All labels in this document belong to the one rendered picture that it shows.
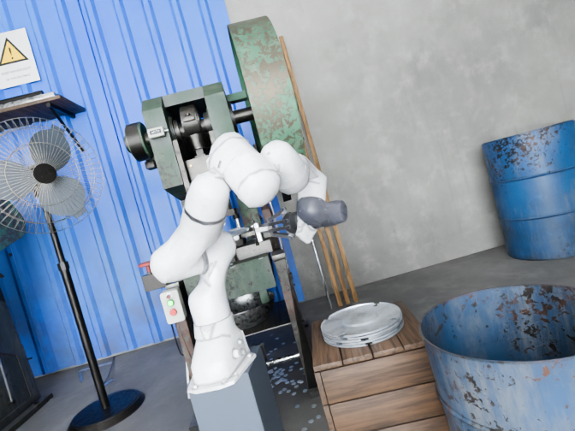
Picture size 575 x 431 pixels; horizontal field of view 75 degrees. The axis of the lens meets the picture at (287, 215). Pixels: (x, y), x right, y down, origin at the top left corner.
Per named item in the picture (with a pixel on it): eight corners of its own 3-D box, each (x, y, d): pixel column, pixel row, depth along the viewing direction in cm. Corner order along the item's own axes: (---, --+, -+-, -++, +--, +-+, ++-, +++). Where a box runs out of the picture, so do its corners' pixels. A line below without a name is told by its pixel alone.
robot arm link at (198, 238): (234, 219, 97) (166, 238, 86) (217, 274, 114) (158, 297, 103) (214, 191, 102) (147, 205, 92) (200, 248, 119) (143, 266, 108)
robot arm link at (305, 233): (317, 203, 139) (305, 206, 142) (299, 210, 129) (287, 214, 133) (327, 235, 140) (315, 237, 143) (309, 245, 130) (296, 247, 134)
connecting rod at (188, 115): (215, 167, 179) (196, 97, 178) (190, 174, 179) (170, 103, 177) (220, 171, 200) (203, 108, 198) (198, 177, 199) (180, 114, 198)
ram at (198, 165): (229, 209, 178) (212, 148, 176) (198, 217, 177) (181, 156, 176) (232, 209, 195) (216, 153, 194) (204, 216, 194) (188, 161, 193)
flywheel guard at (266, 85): (318, 177, 152) (265, -25, 148) (250, 195, 150) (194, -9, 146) (295, 187, 255) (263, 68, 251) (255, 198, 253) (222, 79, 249)
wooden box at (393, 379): (461, 445, 115) (434, 338, 114) (340, 471, 118) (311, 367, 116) (422, 380, 155) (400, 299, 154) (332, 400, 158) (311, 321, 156)
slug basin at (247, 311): (281, 322, 177) (275, 303, 177) (210, 343, 175) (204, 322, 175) (278, 304, 211) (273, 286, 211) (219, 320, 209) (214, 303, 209)
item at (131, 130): (158, 161, 178) (145, 115, 177) (134, 167, 178) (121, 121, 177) (169, 165, 201) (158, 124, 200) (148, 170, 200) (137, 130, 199)
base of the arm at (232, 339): (244, 384, 95) (228, 332, 94) (175, 398, 97) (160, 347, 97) (260, 346, 117) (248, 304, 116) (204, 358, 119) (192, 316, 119)
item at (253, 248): (274, 250, 178) (270, 239, 178) (180, 276, 175) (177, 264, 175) (272, 244, 208) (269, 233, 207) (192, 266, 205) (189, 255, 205)
